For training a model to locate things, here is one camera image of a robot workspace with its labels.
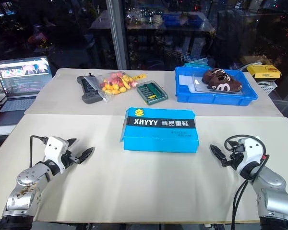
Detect black game controller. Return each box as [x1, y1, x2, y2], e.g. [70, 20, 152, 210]
[76, 75, 104, 104]

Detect grey window frame pillar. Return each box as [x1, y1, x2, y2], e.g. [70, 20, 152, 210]
[105, 0, 130, 71]

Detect teal plastic lid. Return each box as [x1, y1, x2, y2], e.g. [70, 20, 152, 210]
[184, 57, 216, 70]

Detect blue crate behind glass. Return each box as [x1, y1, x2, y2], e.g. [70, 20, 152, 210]
[162, 12, 207, 27]

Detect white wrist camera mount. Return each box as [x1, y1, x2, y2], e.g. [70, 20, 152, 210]
[43, 136, 71, 173]
[237, 137, 260, 169]

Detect blue plastic bin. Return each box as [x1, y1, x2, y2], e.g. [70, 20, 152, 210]
[174, 66, 259, 107]

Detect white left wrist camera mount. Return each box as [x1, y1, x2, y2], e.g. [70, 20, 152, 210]
[43, 136, 71, 173]

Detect blue shoe box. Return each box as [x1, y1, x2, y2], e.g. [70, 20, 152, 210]
[120, 106, 200, 154]

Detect white plastic basket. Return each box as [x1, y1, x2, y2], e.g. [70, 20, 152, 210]
[256, 78, 279, 95]

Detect yellow cardboard box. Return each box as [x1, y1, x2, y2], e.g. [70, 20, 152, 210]
[246, 65, 282, 81]

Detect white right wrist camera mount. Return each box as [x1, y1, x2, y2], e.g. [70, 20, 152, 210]
[237, 137, 260, 169]

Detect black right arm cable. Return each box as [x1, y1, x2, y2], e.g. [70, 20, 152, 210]
[224, 134, 271, 227]

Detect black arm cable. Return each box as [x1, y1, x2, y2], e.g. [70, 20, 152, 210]
[224, 134, 271, 227]
[29, 135, 49, 168]

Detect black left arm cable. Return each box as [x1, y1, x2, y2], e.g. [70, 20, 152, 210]
[29, 135, 49, 168]

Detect clear bag of toy fruit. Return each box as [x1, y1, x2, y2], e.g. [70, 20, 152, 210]
[84, 71, 140, 104]

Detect brown shoes in packet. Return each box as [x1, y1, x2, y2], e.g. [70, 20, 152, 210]
[192, 72, 246, 96]

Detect white paper sheet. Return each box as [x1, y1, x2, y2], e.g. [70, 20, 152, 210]
[178, 74, 198, 93]

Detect yellow printed tag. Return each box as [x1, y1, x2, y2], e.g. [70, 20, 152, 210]
[132, 73, 147, 82]

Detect brown sneaker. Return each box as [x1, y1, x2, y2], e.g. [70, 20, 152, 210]
[207, 76, 243, 93]
[201, 68, 232, 85]

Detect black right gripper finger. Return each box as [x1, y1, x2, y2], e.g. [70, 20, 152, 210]
[209, 144, 228, 166]

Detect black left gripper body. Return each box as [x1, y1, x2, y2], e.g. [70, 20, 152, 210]
[61, 148, 84, 172]

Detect green screwdriver bit set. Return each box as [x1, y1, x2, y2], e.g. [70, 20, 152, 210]
[136, 80, 169, 106]

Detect grey laptop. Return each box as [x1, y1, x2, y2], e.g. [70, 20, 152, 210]
[0, 56, 54, 114]

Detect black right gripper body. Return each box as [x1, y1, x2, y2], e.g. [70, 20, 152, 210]
[221, 144, 245, 171]

